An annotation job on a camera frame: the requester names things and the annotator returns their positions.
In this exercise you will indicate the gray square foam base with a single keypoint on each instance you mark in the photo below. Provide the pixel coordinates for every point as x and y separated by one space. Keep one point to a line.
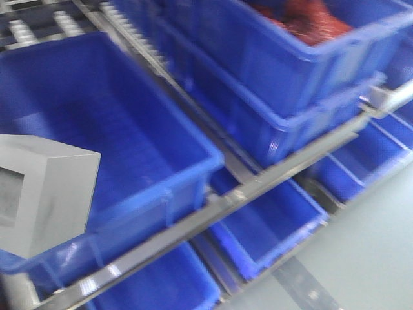
46 192

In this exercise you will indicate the blue bin with red contents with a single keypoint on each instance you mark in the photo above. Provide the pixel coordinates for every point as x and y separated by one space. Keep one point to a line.
273 64

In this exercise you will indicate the empty blue target bin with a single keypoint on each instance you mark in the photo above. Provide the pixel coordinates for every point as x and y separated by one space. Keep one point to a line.
155 163

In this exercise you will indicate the red mesh bag contents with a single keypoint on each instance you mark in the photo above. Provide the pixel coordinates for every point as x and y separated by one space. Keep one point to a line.
309 21

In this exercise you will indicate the stainless steel rack frame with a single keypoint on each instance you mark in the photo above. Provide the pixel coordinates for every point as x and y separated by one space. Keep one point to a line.
253 182

